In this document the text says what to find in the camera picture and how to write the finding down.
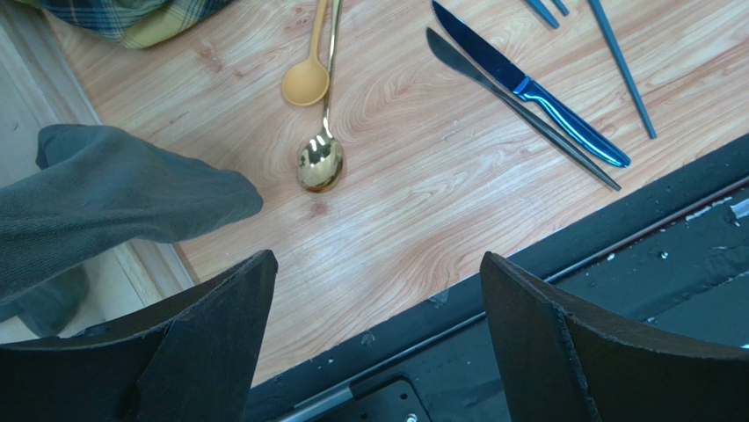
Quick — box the wooden clothes rack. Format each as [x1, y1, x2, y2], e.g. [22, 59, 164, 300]
[1, 1, 197, 343]

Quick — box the gold metal spoon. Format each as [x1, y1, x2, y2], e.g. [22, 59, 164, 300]
[297, 0, 345, 193]

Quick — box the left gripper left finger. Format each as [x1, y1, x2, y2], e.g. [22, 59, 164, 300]
[1, 251, 278, 421]

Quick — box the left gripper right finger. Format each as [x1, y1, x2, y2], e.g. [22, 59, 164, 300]
[480, 252, 748, 421]

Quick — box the blue metal knife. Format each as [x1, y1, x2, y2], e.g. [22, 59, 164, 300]
[432, 1, 631, 167]

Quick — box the grey plastic knife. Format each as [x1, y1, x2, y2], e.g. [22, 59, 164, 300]
[588, 0, 657, 139]

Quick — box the olive green garment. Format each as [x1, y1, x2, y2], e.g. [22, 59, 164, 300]
[1, 124, 263, 302]

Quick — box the dark grey metal knife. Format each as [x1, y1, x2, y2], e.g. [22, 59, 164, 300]
[425, 27, 622, 191]

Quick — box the yellow plaid shirt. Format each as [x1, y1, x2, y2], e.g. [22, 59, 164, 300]
[25, 0, 230, 49]

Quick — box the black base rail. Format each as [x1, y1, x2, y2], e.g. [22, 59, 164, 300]
[244, 136, 748, 421]

